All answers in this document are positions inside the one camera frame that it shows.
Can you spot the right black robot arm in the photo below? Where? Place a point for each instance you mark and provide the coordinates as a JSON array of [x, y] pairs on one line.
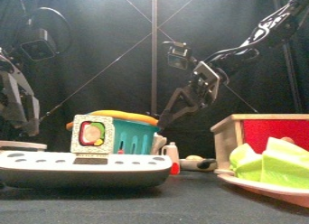
[[269, 26]]

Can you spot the toy sushi roll piece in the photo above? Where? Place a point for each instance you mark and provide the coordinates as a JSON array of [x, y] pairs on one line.
[[93, 134]]

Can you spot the white round disc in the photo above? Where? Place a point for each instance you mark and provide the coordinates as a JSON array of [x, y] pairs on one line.
[[21, 145]]

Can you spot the white toy utensil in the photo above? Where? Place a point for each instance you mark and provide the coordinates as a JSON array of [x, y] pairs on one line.
[[158, 143]]

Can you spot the yellow orange toy banana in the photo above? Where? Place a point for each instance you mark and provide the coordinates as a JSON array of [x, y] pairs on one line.
[[125, 115]]

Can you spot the teal plastic basket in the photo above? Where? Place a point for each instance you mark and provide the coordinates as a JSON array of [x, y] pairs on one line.
[[134, 138]]

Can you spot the white toy bottle red label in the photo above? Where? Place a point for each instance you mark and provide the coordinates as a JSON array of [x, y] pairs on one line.
[[172, 156]]

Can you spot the wooden box red panel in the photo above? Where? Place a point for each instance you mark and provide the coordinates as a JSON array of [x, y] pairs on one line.
[[257, 129]]

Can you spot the white toy kitchen scale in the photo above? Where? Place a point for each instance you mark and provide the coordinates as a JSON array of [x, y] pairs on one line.
[[81, 169]]

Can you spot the green toy lettuce leaf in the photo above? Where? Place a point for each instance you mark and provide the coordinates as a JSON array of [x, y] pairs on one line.
[[287, 164], [245, 163]]

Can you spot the small orange toy food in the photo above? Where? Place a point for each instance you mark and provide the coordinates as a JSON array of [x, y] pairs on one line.
[[288, 140]]

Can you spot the pink toy plate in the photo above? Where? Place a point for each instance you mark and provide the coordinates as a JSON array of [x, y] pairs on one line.
[[273, 192]]

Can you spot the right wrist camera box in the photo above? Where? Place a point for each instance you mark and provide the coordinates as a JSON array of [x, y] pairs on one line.
[[178, 56]]

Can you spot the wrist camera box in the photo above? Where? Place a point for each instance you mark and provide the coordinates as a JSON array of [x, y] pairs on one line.
[[178, 56], [38, 47]]

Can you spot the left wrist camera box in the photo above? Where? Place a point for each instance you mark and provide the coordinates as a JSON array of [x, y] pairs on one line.
[[38, 47]]

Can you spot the vertical metal frame pole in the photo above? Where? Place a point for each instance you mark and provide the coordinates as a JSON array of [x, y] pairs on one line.
[[154, 53]]

